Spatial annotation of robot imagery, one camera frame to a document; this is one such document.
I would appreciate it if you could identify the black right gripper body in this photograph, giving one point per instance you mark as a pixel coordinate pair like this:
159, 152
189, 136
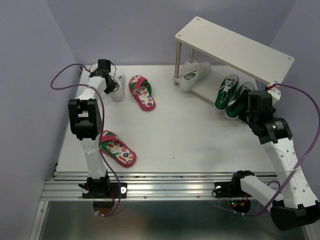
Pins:
250, 118

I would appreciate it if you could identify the green sneaker one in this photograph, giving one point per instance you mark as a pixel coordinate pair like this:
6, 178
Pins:
247, 86
227, 89

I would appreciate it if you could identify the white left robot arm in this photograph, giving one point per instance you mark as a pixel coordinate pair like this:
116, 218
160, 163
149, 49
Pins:
86, 124

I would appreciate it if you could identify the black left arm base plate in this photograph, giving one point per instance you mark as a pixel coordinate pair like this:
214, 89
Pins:
103, 193

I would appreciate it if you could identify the white sneaker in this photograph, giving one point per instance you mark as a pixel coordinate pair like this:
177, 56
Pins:
194, 75

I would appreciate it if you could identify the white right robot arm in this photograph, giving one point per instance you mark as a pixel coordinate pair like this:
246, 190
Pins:
294, 204

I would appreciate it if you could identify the pink sandal far one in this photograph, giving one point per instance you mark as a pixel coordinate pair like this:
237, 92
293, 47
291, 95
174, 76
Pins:
141, 90

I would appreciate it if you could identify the white sneaker one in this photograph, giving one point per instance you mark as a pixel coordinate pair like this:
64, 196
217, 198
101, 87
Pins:
118, 94

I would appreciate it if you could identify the pink sandal near one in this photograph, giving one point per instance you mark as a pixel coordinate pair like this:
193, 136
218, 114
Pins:
113, 146

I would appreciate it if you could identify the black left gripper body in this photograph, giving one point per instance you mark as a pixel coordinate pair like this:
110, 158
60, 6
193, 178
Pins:
110, 87

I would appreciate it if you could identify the pink sandal one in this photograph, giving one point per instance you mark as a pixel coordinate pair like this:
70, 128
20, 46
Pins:
141, 90
113, 146

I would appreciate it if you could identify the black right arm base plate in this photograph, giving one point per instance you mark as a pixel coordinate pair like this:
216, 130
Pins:
225, 191

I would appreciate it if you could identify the aluminium mounting rail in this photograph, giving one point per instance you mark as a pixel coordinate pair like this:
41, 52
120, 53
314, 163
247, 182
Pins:
140, 186

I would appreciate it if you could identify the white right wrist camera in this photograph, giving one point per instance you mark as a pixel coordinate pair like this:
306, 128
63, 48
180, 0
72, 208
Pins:
275, 93

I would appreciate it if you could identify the beige two-tier shoe shelf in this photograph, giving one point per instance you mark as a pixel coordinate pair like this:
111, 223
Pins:
229, 53

